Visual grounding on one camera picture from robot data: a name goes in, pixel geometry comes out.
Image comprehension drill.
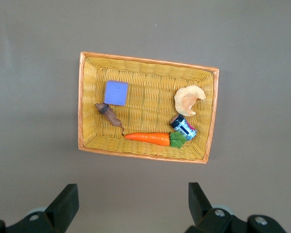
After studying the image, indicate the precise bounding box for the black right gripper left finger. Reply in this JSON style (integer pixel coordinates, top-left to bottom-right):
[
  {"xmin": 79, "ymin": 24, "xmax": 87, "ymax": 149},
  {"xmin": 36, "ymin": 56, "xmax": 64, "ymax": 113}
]
[{"xmin": 0, "ymin": 183, "xmax": 80, "ymax": 233}]

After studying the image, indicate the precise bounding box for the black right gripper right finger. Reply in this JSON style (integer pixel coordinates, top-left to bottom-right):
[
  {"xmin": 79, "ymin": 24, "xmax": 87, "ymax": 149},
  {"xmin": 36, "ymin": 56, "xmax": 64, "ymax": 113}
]
[{"xmin": 185, "ymin": 182, "xmax": 288, "ymax": 233}]

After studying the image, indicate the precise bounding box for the small blue white can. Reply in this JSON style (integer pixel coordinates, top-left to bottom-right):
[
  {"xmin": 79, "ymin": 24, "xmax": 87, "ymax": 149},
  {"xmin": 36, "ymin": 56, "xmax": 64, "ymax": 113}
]
[{"xmin": 169, "ymin": 114, "xmax": 198, "ymax": 141}]

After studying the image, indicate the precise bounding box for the orange toy carrot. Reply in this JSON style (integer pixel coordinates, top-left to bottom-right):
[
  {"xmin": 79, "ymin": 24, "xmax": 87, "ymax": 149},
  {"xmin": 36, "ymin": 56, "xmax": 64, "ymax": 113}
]
[{"xmin": 124, "ymin": 131, "xmax": 187, "ymax": 149}]

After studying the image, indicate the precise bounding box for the small brown mushroom toy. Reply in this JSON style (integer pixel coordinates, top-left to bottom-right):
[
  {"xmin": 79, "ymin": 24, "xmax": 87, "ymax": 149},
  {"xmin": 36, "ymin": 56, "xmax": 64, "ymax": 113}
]
[{"xmin": 95, "ymin": 102, "xmax": 125, "ymax": 136}]

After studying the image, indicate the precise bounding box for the toy croissant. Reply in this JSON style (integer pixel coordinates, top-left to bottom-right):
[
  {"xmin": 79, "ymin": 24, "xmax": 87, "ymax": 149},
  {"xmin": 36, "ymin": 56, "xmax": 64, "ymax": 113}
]
[{"xmin": 174, "ymin": 85, "xmax": 207, "ymax": 117}]

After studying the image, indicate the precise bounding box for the yellow woven tray orange rim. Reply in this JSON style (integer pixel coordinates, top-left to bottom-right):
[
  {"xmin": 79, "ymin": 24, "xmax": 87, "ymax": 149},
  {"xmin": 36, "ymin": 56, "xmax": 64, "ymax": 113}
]
[{"xmin": 77, "ymin": 51, "xmax": 220, "ymax": 165}]

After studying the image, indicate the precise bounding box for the purple foam cube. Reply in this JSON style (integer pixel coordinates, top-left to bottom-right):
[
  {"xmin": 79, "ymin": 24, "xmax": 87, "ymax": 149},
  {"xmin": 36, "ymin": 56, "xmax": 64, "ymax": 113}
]
[{"xmin": 103, "ymin": 80, "xmax": 129, "ymax": 107}]

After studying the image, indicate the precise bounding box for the brown table cloth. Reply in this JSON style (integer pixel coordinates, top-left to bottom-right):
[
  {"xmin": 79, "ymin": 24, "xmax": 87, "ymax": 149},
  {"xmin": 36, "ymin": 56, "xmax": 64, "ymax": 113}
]
[{"xmin": 0, "ymin": 0, "xmax": 291, "ymax": 233}]

